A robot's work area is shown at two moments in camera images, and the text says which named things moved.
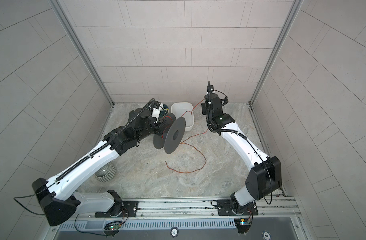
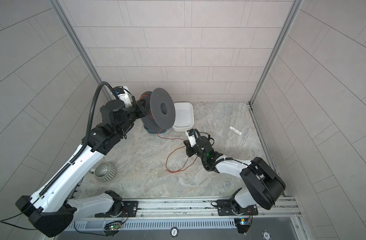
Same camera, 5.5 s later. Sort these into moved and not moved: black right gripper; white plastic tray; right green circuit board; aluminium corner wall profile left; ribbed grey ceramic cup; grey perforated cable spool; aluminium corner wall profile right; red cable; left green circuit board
Moved: black right gripper; red cable; grey perforated cable spool
Not moved: aluminium corner wall profile left; left green circuit board; right green circuit board; white plastic tray; ribbed grey ceramic cup; aluminium corner wall profile right
